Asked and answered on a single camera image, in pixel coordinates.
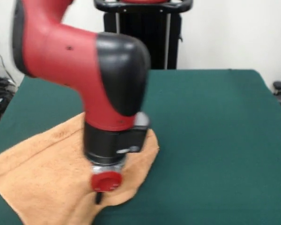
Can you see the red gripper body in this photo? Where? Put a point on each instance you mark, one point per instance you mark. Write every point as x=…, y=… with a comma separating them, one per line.
x=106, y=182

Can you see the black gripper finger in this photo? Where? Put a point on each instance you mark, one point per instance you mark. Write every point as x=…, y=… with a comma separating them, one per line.
x=98, y=197

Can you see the orange terry towel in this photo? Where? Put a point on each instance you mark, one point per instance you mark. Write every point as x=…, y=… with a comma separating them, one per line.
x=49, y=175

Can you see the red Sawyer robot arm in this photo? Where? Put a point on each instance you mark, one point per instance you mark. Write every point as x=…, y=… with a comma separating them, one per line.
x=72, y=58

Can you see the dark green table cloth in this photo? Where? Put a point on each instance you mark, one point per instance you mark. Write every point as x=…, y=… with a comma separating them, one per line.
x=224, y=140

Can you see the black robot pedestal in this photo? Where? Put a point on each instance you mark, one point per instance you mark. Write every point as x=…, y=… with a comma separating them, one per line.
x=154, y=35

